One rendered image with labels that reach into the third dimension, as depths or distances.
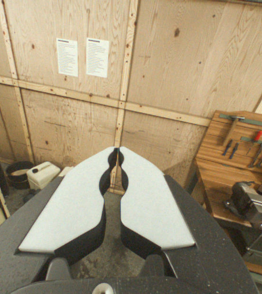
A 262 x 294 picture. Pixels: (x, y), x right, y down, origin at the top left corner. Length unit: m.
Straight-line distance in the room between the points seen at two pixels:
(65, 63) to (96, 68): 0.32
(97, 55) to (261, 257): 2.29
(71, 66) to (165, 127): 1.11
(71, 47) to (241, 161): 1.96
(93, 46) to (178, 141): 1.22
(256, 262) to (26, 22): 3.00
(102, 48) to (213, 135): 1.30
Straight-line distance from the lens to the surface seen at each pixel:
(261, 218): 1.13
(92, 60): 1.67
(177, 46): 1.54
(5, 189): 1.24
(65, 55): 1.81
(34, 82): 2.07
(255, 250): 1.87
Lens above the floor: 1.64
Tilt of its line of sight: 29 degrees down
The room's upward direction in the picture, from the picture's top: 10 degrees clockwise
